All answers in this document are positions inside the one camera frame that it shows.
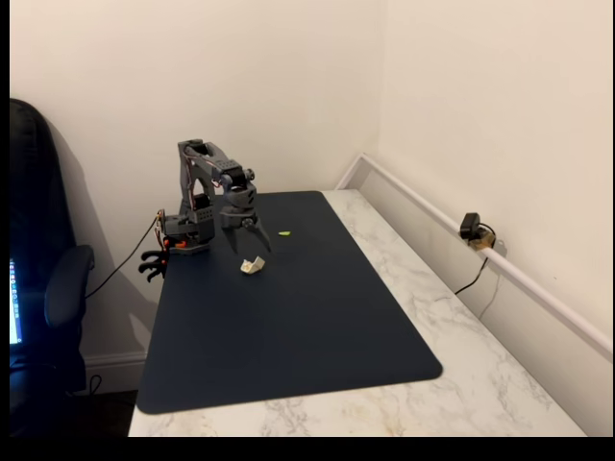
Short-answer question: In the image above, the white baseboard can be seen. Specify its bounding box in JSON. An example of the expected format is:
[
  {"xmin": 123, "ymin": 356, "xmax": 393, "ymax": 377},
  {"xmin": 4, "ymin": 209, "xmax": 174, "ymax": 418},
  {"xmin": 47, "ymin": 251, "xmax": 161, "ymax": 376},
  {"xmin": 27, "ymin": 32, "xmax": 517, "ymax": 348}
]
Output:
[{"xmin": 84, "ymin": 352, "xmax": 148, "ymax": 396}]

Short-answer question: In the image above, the black floor cable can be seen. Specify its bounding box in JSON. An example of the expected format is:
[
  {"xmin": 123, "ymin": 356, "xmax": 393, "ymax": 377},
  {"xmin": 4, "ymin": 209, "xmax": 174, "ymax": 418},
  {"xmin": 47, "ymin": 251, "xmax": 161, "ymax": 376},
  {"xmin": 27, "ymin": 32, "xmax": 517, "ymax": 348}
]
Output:
[{"xmin": 66, "ymin": 374, "xmax": 103, "ymax": 398}]

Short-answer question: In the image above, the white wall ledge rail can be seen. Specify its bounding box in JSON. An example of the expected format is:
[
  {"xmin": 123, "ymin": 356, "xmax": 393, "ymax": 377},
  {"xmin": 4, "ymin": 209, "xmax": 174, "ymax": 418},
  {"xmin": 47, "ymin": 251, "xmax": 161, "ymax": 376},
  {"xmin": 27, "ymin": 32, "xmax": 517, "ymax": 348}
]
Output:
[{"xmin": 334, "ymin": 153, "xmax": 614, "ymax": 362}]

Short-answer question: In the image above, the black webcam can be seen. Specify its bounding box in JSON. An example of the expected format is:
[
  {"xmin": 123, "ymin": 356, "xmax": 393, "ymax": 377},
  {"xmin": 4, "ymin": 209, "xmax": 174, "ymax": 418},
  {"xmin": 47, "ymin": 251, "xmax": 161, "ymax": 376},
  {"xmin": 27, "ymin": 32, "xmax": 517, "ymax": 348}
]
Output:
[{"xmin": 459, "ymin": 211, "xmax": 481, "ymax": 241}]

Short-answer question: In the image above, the black table clamp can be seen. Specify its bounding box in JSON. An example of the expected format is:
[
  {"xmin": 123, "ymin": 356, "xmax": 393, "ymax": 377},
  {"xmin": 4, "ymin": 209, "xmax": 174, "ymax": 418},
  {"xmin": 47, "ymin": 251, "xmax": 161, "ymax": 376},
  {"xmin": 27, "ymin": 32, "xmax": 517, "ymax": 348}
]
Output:
[{"xmin": 138, "ymin": 248, "xmax": 169, "ymax": 283}]

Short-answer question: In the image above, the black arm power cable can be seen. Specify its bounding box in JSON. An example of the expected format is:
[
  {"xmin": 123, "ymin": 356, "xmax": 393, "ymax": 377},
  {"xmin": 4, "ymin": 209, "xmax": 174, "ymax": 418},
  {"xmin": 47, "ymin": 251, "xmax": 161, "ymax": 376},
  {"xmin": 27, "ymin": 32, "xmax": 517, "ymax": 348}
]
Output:
[{"xmin": 84, "ymin": 215, "xmax": 162, "ymax": 300}]

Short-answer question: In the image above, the black webcam cable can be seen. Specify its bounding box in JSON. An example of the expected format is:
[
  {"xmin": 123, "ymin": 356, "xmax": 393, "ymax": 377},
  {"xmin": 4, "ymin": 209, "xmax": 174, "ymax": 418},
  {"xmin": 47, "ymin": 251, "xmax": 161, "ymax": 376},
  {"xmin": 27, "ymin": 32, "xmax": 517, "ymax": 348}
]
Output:
[{"xmin": 454, "ymin": 222, "xmax": 497, "ymax": 296}]

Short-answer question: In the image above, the black office chair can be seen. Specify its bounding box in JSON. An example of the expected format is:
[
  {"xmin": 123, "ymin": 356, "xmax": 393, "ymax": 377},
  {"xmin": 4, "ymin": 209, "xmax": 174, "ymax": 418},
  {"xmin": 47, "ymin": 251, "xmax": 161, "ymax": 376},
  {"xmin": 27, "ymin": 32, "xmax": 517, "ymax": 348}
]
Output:
[{"xmin": 9, "ymin": 98, "xmax": 96, "ymax": 438}]

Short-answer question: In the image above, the laptop screen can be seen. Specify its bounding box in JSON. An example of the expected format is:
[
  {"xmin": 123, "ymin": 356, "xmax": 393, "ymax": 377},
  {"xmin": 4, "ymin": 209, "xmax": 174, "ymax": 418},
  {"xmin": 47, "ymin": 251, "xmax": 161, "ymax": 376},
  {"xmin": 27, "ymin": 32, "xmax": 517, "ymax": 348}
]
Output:
[{"xmin": 9, "ymin": 257, "xmax": 24, "ymax": 347}]

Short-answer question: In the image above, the dark desk mat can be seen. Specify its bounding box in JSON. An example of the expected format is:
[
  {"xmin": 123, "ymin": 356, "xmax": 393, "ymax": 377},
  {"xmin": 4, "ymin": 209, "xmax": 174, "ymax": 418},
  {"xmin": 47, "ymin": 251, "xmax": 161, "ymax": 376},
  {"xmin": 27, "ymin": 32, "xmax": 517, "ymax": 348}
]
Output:
[{"xmin": 135, "ymin": 190, "xmax": 444, "ymax": 415}]

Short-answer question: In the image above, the tan webcam mount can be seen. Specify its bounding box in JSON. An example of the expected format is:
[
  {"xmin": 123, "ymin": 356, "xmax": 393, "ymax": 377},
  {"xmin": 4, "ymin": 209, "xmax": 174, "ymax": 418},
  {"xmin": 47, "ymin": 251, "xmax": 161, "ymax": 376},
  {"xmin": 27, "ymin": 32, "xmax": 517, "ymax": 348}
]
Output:
[{"xmin": 469, "ymin": 230, "xmax": 506, "ymax": 255}]

